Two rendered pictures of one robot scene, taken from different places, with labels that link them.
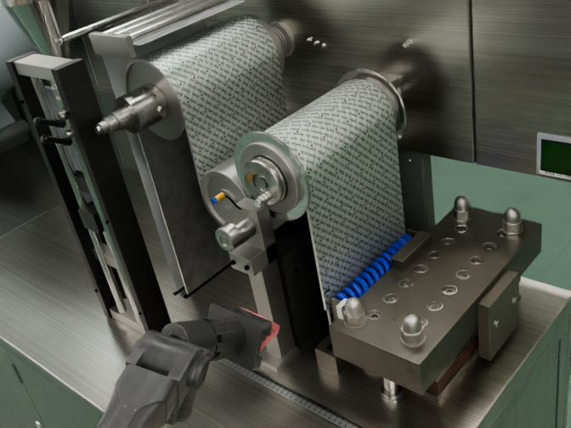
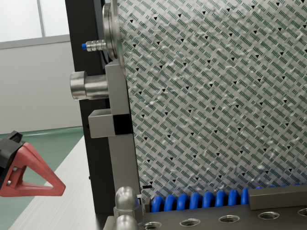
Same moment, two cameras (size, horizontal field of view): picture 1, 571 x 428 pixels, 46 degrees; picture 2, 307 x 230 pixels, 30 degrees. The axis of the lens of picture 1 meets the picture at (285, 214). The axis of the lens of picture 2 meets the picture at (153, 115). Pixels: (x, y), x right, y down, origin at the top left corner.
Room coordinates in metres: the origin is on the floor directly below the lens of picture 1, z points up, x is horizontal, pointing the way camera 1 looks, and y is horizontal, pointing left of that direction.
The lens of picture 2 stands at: (0.40, -0.58, 1.27)
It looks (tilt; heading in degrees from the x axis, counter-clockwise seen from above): 11 degrees down; 48
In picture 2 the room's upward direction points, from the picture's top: 7 degrees counter-clockwise
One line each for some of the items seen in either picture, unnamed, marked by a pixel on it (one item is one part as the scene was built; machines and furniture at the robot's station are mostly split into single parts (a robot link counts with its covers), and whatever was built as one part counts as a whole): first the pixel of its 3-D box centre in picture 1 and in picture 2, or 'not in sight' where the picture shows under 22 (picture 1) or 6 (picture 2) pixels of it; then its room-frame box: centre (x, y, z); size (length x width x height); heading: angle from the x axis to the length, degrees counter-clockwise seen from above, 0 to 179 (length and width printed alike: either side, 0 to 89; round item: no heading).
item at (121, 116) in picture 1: (112, 123); not in sight; (1.02, 0.24, 1.34); 0.06 x 0.03 x 0.03; 133
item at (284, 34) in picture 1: (268, 45); not in sight; (1.28, -0.03, 1.34); 0.07 x 0.07 x 0.07; 43
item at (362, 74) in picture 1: (369, 110); not in sight; (1.07, -0.17, 1.25); 0.15 x 0.01 x 0.15; 43
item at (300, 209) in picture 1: (270, 177); (124, 29); (0.90, 0.01, 1.25); 0.15 x 0.01 x 0.15; 43
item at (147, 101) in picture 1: (141, 108); not in sight; (1.06, 0.20, 1.34); 0.06 x 0.06 x 0.06; 43
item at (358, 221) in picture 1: (361, 226); (227, 133); (0.93, -0.12, 1.11); 0.23 x 0.01 x 0.18; 133
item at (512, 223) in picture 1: (512, 218); not in sight; (0.95, -0.38, 1.05); 0.04 x 0.04 x 0.04
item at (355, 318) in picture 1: (353, 310); (127, 204); (0.80, -0.07, 1.05); 0.04 x 0.04 x 0.04
